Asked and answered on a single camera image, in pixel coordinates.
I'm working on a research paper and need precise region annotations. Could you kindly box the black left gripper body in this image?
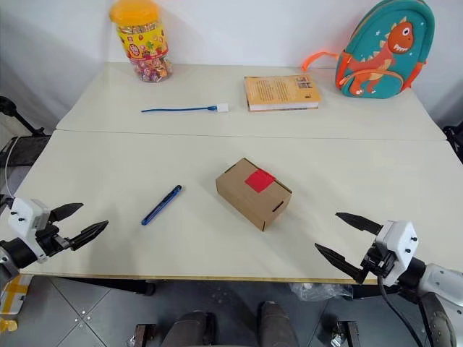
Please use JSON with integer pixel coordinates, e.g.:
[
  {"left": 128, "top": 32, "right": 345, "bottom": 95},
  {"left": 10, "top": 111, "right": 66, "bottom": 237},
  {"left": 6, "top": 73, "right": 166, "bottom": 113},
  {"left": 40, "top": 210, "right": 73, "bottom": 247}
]
[{"left": 34, "top": 220, "right": 76, "bottom": 259}]

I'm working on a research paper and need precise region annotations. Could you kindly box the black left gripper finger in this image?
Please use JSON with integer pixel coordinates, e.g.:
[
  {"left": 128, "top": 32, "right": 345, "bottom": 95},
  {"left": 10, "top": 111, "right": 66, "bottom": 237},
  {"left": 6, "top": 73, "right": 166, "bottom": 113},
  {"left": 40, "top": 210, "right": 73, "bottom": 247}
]
[
  {"left": 48, "top": 202, "right": 85, "bottom": 223},
  {"left": 70, "top": 220, "right": 110, "bottom": 251}
]

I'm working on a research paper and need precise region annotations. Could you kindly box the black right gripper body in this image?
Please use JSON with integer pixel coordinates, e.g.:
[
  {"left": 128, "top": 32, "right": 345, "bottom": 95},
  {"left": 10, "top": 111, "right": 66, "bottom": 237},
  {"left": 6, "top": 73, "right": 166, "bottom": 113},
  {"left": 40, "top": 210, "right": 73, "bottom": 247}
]
[{"left": 360, "top": 243, "right": 396, "bottom": 280}]

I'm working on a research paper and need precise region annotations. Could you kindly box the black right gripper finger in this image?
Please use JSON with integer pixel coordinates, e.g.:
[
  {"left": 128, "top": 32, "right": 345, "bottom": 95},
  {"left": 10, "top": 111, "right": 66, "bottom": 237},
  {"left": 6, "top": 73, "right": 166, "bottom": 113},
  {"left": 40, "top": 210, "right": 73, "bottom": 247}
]
[
  {"left": 334, "top": 211, "right": 384, "bottom": 236},
  {"left": 314, "top": 242, "right": 368, "bottom": 286}
]

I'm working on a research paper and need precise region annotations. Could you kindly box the blue pen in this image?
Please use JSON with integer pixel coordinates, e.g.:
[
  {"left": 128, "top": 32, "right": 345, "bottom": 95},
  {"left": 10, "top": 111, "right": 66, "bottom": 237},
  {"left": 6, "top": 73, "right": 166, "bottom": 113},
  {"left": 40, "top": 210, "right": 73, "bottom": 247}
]
[{"left": 140, "top": 184, "right": 183, "bottom": 226}]

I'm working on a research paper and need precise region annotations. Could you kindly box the brown cardboard box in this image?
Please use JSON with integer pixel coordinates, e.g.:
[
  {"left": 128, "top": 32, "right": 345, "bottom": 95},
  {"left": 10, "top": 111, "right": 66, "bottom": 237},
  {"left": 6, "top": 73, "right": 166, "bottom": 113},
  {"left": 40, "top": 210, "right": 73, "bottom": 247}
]
[{"left": 215, "top": 156, "right": 294, "bottom": 233}]

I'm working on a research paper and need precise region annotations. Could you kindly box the clear plastic bag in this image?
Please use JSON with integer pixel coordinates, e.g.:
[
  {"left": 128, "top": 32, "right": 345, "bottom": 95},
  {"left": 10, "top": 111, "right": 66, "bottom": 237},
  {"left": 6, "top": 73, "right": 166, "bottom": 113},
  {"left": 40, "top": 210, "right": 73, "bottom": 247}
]
[{"left": 290, "top": 282, "right": 354, "bottom": 303}]

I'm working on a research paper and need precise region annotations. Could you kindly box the carton with yellow tape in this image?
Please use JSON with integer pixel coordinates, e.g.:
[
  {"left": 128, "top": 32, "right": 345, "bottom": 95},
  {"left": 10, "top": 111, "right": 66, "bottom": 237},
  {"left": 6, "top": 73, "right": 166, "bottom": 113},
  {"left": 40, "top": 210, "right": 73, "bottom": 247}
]
[{"left": 0, "top": 275, "right": 34, "bottom": 316}]

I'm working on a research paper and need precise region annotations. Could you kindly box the dark grey rounded shape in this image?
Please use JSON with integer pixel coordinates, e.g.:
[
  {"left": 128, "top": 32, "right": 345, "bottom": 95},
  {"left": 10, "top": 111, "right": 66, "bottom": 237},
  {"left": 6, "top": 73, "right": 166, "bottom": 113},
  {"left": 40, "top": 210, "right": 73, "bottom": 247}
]
[
  {"left": 258, "top": 301, "right": 291, "bottom": 347},
  {"left": 169, "top": 309, "right": 218, "bottom": 347}
]

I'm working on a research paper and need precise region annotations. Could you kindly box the black stand pole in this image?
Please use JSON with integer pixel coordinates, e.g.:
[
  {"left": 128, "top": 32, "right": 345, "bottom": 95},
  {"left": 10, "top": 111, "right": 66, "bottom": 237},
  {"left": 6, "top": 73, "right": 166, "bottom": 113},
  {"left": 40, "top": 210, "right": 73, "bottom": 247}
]
[{"left": 0, "top": 95, "right": 46, "bottom": 137}]

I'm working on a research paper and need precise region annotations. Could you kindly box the red tape patch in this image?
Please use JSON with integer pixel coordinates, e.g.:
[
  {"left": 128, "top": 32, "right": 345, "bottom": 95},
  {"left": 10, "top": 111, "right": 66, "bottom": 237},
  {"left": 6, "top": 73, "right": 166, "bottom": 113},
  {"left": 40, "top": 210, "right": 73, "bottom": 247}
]
[{"left": 244, "top": 170, "right": 276, "bottom": 192}]

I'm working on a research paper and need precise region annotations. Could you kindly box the black equipment piece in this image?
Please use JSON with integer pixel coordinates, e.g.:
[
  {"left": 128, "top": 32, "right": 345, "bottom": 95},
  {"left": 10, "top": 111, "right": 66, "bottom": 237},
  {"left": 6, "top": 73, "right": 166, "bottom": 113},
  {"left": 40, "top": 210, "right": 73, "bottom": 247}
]
[{"left": 442, "top": 124, "right": 463, "bottom": 160}]

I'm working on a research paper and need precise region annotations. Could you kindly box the orange cover book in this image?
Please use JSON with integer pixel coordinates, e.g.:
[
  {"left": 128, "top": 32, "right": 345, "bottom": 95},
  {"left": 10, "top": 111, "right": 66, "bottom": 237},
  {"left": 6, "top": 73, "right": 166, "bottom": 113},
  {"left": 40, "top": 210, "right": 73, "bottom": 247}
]
[{"left": 243, "top": 74, "right": 322, "bottom": 113}]

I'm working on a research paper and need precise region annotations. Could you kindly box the teal dinosaur backpack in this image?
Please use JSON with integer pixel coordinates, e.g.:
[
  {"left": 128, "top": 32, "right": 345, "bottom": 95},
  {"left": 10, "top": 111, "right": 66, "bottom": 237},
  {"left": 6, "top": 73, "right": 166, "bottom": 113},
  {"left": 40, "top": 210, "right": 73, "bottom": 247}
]
[{"left": 301, "top": 0, "right": 436, "bottom": 99}]

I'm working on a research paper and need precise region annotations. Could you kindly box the candy jar with yellow lid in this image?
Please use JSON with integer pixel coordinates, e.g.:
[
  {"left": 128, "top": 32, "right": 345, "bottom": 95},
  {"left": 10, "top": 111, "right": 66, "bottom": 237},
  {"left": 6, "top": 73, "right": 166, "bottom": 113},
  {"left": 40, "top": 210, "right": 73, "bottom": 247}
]
[{"left": 109, "top": 0, "right": 174, "bottom": 84}]

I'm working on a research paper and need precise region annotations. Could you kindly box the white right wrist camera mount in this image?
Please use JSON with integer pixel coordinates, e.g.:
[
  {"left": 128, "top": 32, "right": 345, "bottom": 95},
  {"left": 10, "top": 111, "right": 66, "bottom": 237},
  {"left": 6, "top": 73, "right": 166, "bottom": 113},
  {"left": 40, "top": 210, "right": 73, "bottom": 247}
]
[{"left": 373, "top": 220, "right": 420, "bottom": 288}]

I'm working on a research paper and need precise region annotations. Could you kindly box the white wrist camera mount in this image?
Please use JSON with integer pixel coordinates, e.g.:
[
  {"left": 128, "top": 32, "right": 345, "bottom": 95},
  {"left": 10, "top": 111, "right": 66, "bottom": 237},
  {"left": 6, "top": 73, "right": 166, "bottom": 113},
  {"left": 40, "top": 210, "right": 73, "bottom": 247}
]
[
  {"left": 7, "top": 197, "right": 51, "bottom": 264},
  {"left": 373, "top": 220, "right": 420, "bottom": 288}
]

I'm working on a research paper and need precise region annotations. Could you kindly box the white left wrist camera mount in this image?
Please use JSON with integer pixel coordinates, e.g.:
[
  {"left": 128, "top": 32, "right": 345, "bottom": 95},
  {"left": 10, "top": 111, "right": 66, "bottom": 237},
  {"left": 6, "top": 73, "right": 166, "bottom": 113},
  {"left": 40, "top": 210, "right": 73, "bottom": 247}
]
[{"left": 7, "top": 197, "right": 51, "bottom": 264}]

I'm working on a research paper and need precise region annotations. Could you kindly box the thin white cable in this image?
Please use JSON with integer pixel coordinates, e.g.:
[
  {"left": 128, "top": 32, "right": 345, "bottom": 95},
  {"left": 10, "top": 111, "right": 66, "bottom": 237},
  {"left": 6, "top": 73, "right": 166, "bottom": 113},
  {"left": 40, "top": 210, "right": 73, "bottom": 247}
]
[{"left": 4, "top": 137, "right": 18, "bottom": 203}]

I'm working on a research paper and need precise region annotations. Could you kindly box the metal floor bracket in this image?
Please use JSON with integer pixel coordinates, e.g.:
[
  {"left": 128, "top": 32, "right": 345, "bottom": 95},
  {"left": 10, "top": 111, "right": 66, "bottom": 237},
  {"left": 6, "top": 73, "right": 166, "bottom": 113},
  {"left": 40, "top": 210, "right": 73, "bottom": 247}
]
[
  {"left": 133, "top": 322, "right": 158, "bottom": 347},
  {"left": 329, "top": 319, "right": 360, "bottom": 347}
]

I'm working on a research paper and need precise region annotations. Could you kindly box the black stand base plate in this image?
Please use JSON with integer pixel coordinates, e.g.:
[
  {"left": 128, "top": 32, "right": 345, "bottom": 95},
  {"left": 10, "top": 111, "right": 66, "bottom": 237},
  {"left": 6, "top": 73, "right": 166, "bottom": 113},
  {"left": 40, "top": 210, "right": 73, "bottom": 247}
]
[{"left": 0, "top": 134, "right": 52, "bottom": 168}]

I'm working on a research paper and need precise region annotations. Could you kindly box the thin blue cable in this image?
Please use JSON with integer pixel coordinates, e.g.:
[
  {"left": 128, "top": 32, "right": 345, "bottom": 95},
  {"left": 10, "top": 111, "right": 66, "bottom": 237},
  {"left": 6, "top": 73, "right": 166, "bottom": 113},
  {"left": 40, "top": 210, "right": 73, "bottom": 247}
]
[{"left": 140, "top": 105, "right": 218, "bottom": 114}]

